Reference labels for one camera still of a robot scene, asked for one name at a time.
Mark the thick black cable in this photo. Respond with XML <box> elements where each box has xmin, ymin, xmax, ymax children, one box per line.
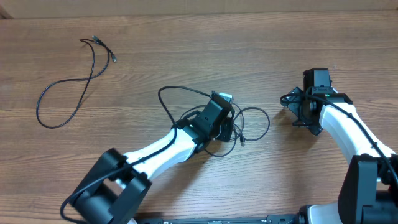
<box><xmin>178</xmin><ymin>104</ymin><xmax>271</xmax><ymax>158</ymax></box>

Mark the braided cable grey connector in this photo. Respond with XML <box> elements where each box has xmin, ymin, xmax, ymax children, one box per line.
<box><xmin>233</xmin><ymin>124</ymin><xmax>246</xmax><ymax>147</ymax></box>

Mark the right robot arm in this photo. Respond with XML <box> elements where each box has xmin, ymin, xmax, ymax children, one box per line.
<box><xmin>278</xmin><ymin>68</ymin><xmax>397</xmax><ymax>223</ymax></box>

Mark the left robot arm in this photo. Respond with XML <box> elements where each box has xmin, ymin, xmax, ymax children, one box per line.
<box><xmin>64</xmin><ymin>91</ymin><xmax>234</xmax><ymax>224</ymax></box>

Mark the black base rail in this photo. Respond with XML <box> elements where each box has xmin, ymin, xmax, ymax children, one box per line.
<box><xmin>136</xmin><ymin>205</ymin><xmax>398</xmax><ymax>224</ymax></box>

